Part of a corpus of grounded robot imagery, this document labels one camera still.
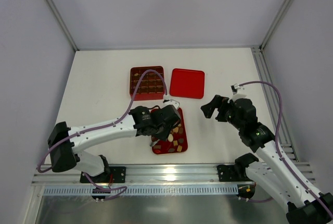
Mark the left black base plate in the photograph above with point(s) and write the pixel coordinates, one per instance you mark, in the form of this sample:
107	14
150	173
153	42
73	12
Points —
117	174

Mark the white oval chocolate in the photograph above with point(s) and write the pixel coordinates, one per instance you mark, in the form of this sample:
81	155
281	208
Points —
170	138

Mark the right aluminium frame rails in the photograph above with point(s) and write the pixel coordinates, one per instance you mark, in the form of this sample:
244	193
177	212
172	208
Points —
273	103

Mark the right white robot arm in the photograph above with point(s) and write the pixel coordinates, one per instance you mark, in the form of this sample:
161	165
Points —
266	165

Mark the red rectangular tray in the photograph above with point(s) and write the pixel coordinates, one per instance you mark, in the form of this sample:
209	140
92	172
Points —
165	146

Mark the red compartment chocolate box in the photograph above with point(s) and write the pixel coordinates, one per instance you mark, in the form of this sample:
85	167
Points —
151	86

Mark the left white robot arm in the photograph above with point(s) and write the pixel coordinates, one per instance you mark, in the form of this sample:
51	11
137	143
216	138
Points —
68	146

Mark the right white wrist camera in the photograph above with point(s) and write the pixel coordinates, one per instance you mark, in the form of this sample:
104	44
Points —
238	92

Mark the red box lid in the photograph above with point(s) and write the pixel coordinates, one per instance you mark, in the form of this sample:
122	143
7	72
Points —
187	83

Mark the aluminium front rail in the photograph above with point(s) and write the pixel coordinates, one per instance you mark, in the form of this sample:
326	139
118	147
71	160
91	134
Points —
146	173

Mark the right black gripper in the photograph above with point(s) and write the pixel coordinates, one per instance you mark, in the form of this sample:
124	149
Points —
220	108

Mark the brown oval ridged chocolate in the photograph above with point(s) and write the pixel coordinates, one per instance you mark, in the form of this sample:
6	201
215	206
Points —
180	130

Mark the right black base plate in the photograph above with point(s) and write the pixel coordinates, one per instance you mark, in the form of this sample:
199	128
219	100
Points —
226	173

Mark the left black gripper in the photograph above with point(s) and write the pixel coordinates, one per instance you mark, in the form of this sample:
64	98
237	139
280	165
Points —
165	129

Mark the slotted cable duct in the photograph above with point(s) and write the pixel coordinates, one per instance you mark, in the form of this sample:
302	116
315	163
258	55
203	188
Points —
144	190

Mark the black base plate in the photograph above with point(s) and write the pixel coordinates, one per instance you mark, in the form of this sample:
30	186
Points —
226	173
117	174

